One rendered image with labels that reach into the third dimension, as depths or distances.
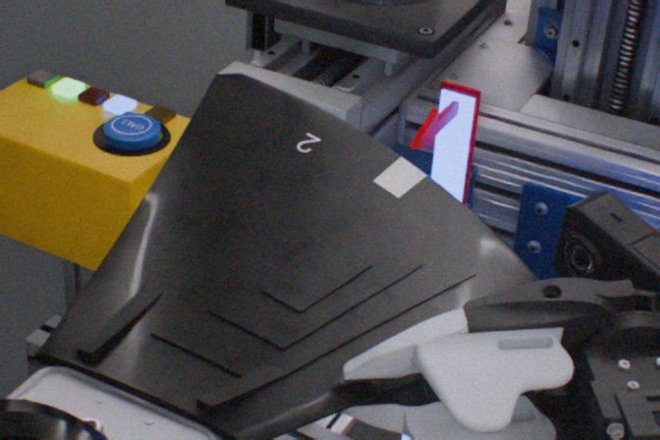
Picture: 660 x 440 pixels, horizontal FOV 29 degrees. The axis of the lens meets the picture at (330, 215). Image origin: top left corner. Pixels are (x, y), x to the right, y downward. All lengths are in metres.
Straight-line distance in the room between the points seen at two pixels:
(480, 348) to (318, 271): 0.10
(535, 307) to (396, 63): 0.72
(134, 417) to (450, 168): 0.33
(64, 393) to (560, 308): 0.20
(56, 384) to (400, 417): 0.15
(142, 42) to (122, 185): 0.88
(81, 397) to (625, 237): 0.26
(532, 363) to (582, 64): 0.81
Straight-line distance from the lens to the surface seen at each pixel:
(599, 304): 0.54
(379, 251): 0.62
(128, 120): 0.94
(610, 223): 0.62
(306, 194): 0.64
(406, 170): 0.68
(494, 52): 1.39
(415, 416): 0.56
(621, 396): 0.52
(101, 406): 0.53
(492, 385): 0.52
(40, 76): 1.01
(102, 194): 0.91
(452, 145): 0.77
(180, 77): 1.86
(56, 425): 0.42
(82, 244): 0.94
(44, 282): 1.74
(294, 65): 1.26
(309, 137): 0.67
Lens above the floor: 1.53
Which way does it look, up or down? 33 degrees down
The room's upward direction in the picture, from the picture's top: 4 degrees clockwise
